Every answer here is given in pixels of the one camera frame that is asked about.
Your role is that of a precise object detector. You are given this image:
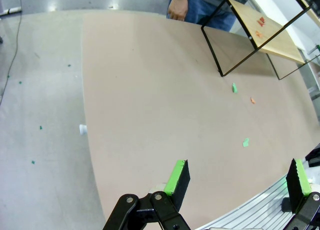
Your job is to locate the standing person dark jacket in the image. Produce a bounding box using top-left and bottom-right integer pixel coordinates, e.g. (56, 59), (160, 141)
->
(167, 0), (256, 32)

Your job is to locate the black base block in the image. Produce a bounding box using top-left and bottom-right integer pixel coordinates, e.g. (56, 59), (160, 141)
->
(304, 144), (320, 169)

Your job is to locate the black frame wooden shelf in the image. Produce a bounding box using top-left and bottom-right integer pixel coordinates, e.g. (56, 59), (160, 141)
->
(201, 0), (320, 81)

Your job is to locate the white dish rack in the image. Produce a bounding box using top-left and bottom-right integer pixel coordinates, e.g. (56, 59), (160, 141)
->
(194, 174), (320, 230)

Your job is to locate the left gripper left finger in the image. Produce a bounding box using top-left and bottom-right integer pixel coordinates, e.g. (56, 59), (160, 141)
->
(102, 159), (192, 230)

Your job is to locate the white tube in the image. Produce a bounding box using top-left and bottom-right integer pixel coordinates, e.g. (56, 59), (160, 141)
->
(0, 6), (23, 16)

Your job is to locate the thin black floor cable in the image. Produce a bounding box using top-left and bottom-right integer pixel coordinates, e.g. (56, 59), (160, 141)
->
(0, 0), (23, 107)

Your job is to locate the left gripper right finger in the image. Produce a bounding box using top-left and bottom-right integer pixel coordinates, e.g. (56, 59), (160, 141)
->
(284, 158), (320, 230)

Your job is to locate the person right hand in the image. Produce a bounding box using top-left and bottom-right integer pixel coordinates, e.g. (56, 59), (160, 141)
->
(166, 0), (190, 22)

